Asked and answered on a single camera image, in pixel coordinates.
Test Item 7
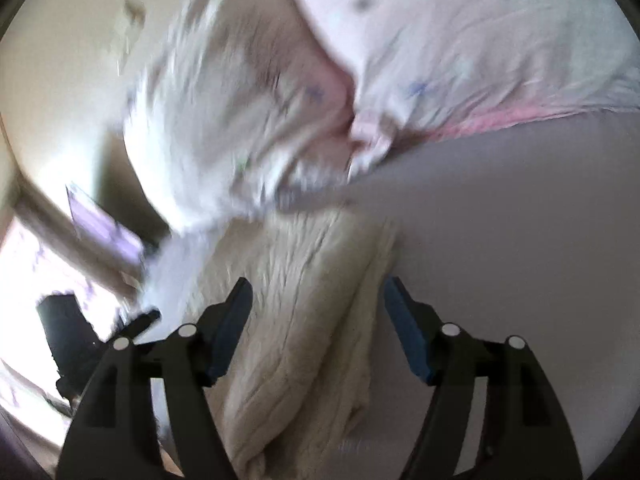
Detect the white printed garment pink trim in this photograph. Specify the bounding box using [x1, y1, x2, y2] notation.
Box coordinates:
[119, 0, 640, 311]

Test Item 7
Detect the brown wooden rail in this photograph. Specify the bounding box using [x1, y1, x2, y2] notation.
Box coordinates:
[14, 175, 142, 297]

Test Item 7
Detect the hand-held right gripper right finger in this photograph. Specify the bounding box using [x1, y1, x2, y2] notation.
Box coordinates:
[383, 276, 584, 480]

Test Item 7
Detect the cream knitted garment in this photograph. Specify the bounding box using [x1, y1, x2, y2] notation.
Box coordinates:
[199, 209, 402, 480]

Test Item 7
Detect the grey bed sheet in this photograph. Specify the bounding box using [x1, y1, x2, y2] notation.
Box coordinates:
[280, 108, 640, 480]

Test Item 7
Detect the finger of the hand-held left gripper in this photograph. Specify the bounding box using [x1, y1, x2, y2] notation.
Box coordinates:
[118, 308, 162, 337]

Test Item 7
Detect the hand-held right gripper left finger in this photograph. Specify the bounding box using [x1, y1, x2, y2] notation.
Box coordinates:
[55, 277, 254, 480]

